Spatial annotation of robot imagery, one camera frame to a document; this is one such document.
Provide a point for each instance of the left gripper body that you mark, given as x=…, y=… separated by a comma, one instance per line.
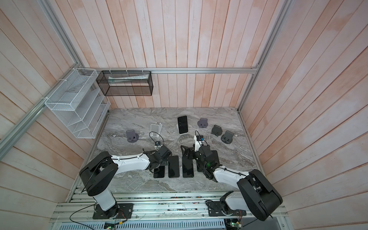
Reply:
x=163, y=162

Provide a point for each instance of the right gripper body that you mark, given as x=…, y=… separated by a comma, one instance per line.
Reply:
x=193, y=155

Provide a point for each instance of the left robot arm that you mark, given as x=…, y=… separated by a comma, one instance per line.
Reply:
x=99, y=172

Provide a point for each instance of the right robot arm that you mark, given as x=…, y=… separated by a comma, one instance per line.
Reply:
x=256, y=194

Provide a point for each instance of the white back left stand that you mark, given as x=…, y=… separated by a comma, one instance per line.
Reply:
x=155, y=130

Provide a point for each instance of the front middle black stand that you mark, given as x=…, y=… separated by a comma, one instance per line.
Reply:
x=227, y=137

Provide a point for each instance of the black stand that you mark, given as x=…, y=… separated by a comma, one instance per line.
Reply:
x=132, y=136
x=216, y=130
x=227, y=137

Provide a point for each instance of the front right black stand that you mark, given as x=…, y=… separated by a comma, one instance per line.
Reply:
x=216, y=130

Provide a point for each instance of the front left black stand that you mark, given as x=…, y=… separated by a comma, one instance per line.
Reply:
x=132, y=136

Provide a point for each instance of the purple grey phone stand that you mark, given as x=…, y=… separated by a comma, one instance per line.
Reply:
x=202, y=123

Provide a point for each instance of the black mesh basket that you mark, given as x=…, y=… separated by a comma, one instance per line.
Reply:
x=125, y=83

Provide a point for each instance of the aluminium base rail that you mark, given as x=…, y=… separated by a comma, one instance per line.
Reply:
x=146, y=206

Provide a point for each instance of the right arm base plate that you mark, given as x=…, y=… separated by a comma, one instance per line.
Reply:
x=218, y=208

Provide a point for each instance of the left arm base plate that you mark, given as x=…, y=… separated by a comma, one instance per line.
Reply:
x=119, y=211

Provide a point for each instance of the white wire shelf rack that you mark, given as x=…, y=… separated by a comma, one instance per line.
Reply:
x=78, y=104

